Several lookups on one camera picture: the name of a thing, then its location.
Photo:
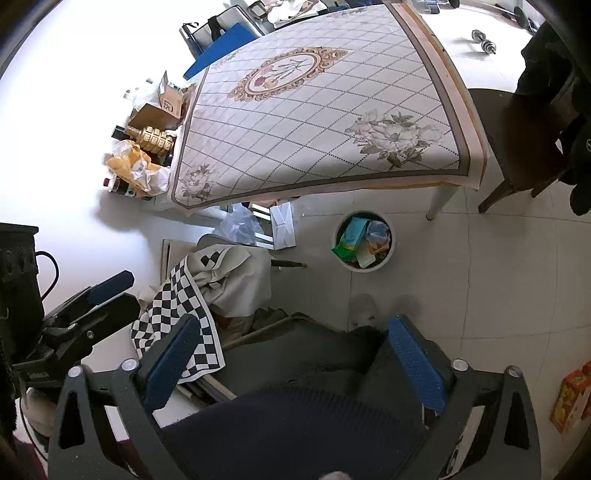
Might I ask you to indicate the person's grey shoe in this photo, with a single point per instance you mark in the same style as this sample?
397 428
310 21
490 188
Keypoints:
364 311

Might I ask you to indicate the white paper bag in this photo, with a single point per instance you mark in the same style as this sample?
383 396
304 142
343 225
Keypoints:
282 226

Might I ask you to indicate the dark wooden chair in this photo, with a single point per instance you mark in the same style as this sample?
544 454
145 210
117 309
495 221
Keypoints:
508 138

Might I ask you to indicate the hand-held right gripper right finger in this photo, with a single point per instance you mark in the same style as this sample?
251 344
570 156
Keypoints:
415 360

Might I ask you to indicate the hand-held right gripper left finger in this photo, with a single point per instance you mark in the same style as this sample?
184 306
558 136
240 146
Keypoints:
173 360

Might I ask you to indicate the brown cardboard box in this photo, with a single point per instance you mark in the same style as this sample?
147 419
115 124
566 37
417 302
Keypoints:
152 115

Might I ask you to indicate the yellowish plastic bag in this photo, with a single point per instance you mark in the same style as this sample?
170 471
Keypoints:
138 168

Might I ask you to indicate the patterned tablecloth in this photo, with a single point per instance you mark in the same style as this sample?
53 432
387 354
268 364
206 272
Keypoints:
323 115

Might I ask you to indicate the dark wine bottle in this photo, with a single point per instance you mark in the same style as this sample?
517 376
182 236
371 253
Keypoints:
115 185

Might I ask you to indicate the black white checkered cloth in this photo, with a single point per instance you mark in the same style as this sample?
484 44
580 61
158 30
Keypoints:
184 295

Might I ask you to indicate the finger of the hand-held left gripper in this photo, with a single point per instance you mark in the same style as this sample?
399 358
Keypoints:
111 286
115 316

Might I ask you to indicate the white round trash bin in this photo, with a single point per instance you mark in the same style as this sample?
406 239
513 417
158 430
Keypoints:
364 270

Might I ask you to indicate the black jacket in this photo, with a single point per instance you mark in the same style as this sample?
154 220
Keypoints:
554 69

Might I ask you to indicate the clear plastic bag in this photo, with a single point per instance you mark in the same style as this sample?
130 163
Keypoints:
240 226

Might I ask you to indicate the blue board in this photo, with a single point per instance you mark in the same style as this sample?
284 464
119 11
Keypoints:
217 50

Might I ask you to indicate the wooden frame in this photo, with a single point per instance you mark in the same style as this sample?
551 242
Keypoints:
221 390

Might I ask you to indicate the metal dumbbell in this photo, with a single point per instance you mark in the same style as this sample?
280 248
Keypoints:
484 42

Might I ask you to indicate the person's navy sweater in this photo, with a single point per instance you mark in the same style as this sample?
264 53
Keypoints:
295 434

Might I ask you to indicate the beige tote bag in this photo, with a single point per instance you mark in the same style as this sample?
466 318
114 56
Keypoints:
295 11

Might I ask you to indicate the black stick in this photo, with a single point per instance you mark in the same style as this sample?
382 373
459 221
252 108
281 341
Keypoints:
288 264

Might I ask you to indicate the blue plastic bag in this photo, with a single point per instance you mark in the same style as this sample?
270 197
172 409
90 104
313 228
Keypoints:
377 230

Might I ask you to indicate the orange snack box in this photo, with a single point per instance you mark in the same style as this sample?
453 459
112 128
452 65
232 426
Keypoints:
570 401

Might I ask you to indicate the beige cloth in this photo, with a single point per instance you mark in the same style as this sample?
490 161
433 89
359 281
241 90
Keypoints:
244 286

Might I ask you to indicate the gold embossed bottle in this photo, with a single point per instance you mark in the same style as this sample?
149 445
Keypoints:
152 138

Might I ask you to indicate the white chair with black frame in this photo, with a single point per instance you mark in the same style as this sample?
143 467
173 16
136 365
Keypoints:
240 18

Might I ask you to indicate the person's grey trousers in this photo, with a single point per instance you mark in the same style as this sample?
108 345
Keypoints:
323 350

